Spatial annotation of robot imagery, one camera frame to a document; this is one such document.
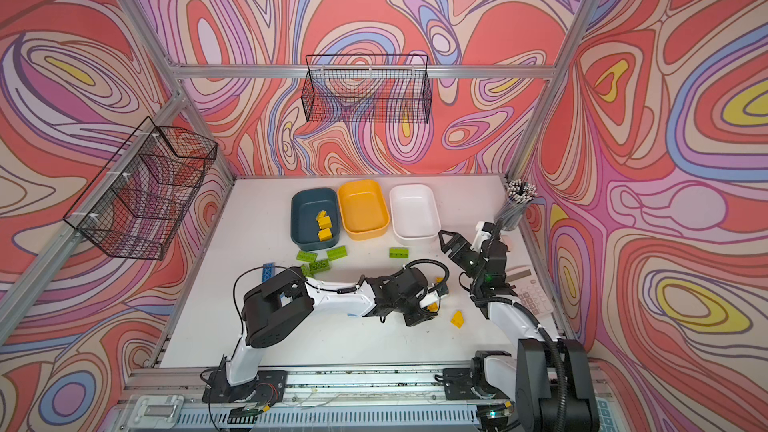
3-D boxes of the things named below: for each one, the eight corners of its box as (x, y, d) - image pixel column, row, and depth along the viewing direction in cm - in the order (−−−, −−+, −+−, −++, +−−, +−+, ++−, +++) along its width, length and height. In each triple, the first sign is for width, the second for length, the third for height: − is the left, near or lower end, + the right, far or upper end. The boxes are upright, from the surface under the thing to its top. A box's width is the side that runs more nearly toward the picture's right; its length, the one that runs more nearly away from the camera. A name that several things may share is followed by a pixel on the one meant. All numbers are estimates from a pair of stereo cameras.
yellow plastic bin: (346, 244, 102) (344, 235, 97) (337, 193, 117) (335, 182, 112) (392, 235, 104) (393, 225, 100) (378, 186, 119) (378, 175, 115)
